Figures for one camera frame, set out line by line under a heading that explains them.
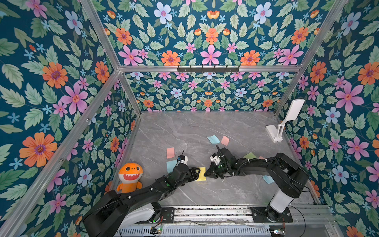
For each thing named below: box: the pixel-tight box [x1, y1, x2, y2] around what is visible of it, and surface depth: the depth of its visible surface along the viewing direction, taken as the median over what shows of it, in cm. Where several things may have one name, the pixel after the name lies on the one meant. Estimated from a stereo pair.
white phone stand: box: [265, 98, 305, 143], surface depth 87 cm
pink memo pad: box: [166, 147, 175, 159], surface depth 100 cm
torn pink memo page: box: [220, 135, 230, 147], surface depth 104 cm
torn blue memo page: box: [207, 134, 221, 145], surface depth 104 cm
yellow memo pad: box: [196, 166, 207, 182], surface depth 86 cm
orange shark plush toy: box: [116, 162, 144, 194], surface depth 81 cm
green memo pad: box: [242, 152, 257, 160], surface depth 98 cm
